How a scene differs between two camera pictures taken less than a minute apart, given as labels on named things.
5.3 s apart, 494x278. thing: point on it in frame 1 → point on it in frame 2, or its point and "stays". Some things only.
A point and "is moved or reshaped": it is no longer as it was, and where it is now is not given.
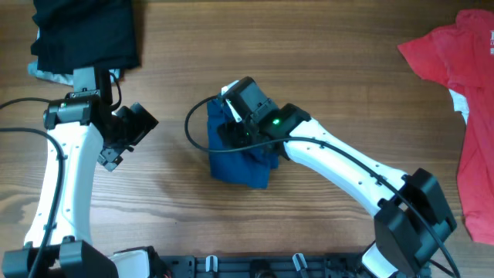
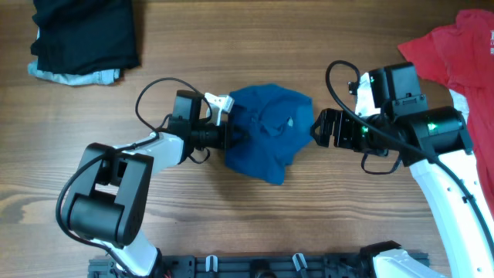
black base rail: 301,266 stays
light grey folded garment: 64,78 stays
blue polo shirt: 247,168 is moved or reshaped
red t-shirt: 461,53 stays
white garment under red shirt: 460,104 stays
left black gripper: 140,124 → 225,138
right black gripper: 231,135 → 342,138
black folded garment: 84,33 stays
